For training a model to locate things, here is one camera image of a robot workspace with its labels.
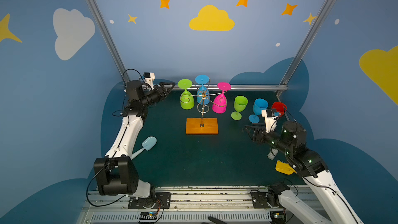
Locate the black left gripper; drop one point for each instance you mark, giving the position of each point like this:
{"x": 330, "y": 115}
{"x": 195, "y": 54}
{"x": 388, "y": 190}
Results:
{"x": 159, "y": 90}

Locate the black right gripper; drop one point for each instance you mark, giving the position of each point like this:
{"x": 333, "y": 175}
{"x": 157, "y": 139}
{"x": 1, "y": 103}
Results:
{"x": 256, "y": 134}

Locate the blue wine glass front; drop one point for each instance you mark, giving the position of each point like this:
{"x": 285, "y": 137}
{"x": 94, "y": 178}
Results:
{"x": 258, "y": 107}

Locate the blue wine glass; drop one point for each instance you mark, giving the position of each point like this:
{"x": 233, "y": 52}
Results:
{"x": 202, "y": 93}
{"x": 258, "y": 107}

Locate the light green wine glass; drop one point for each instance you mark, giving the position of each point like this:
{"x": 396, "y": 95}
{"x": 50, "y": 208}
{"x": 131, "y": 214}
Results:
{"x": 240, "y": 104}

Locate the red wine glass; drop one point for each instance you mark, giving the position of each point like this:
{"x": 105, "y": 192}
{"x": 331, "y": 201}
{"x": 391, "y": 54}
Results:
{"x": 280, "y": 108}

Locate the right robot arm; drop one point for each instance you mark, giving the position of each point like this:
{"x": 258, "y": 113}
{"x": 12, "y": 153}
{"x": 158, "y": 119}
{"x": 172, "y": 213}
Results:
{"x": 309, "y": 166}

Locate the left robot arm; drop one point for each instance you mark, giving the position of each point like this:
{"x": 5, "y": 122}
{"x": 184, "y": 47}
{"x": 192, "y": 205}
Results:
{"x": 115, "y": 173}

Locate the blue wine glass rear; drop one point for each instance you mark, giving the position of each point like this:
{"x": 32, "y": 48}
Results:
{"x": 202, "y": 93}

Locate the magenta wine glass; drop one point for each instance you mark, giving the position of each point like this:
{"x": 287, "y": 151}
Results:
{"x": 220, "y": 102}

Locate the wooden rack base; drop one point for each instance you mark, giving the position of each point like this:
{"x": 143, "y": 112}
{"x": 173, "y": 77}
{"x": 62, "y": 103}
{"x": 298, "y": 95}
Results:
{"x": 202, "y": 126}

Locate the yellow plastic piece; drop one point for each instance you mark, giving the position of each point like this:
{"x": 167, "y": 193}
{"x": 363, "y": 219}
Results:
{"x": 284, "y": 168}

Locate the light blue spatula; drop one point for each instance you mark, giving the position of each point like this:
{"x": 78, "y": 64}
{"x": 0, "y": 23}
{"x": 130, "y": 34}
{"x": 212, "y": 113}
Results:
{"x": 147, "y": 144}

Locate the aluminium frame rail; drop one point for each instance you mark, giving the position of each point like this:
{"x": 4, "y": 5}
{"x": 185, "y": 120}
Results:
{"x": 249, "y": 88}

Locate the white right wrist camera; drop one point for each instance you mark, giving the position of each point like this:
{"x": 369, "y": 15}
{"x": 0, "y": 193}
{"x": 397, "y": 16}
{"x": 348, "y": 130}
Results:
{"x": 271, "y": 117}

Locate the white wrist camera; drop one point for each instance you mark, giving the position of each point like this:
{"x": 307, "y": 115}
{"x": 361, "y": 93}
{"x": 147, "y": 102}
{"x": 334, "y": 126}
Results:
{"x": 149, "y": 78}
{"x": 271, "y": 117}

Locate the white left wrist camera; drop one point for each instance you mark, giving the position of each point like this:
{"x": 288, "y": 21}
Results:
{"x": 149, "y": 78}

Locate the gold wire glass rack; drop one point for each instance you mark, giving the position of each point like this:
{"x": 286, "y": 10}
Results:
{"x": 203, "y": 109}

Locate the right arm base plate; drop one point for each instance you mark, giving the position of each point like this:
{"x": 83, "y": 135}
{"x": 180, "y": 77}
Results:
{"x": 264, "y": 199}

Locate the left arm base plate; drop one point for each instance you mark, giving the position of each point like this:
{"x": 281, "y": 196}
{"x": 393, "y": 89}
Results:
{"x": 160, "y": 200}

